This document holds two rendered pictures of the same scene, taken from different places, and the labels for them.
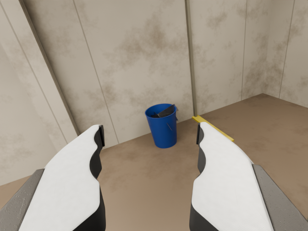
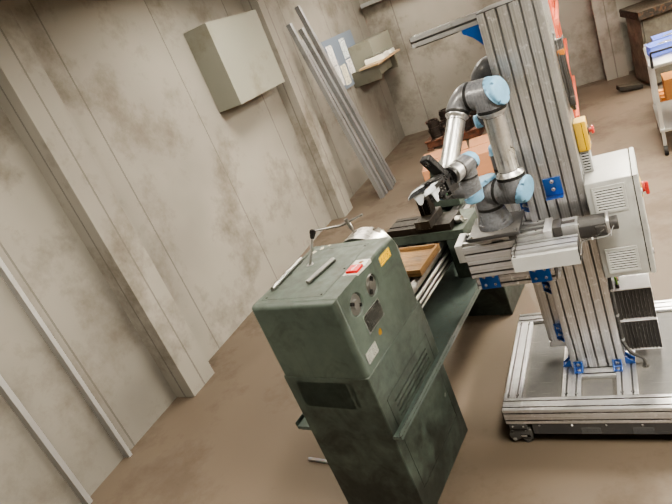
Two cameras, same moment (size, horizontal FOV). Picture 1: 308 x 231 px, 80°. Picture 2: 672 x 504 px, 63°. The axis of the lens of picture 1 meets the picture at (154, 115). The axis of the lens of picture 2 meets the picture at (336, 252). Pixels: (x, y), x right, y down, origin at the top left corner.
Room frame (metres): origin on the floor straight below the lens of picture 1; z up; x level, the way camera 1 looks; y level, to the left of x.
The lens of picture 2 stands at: (1.59, 1.14, 2.19)
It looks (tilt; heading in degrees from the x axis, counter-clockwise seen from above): 20 degrees down; 228
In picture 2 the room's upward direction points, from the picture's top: 23 degrees counter-clockwise
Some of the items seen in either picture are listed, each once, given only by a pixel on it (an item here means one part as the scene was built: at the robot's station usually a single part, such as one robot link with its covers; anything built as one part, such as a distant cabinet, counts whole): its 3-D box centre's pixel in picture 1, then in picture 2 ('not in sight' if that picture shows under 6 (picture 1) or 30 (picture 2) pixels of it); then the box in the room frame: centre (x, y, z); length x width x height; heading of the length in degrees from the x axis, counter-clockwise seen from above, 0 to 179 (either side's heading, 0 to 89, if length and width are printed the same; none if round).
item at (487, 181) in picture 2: not in sight; (487, 190); (-0.46, -0.07, 1.33); 0.13 x 0.12 x 0.14; 85
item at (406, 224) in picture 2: not in sight; (423, 224); (-0.95, -0.84, 0.95); 0.43 x 0.18 x 0.04; 99
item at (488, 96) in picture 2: not in sight; (500, 142); (-0.45, 0.06, 1.54); 0.15 x 0.12 x 0.55; 85
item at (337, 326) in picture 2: not in sight; (338, 303); (0.07, -0.68, 1.06); 0.59 x 0.48 x 0.39; 9
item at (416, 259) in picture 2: not in sight; (402, 262); (-0.60, -0.80, 0.89); 0.36 x 0.30 x 0.04; 99
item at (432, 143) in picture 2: not in sight; (457, 118); (-6.16, -3.56, 0.23); 1.26 x 0.87 x 0.46; 16
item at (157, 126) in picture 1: (164, 124); not in sight; (2.28, -0.12, 0.28); 0.49 x 0.45 x 0.57; 109
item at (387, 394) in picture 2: not in sight; (383, 404); (0.07, -0.68, 0.43); 0.60 x 0.48 x 0.86; 9
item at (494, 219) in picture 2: not in sight; (492, 214); (-0.46, -0.07, 1.21); 0.15 x 0.15 x 0.10
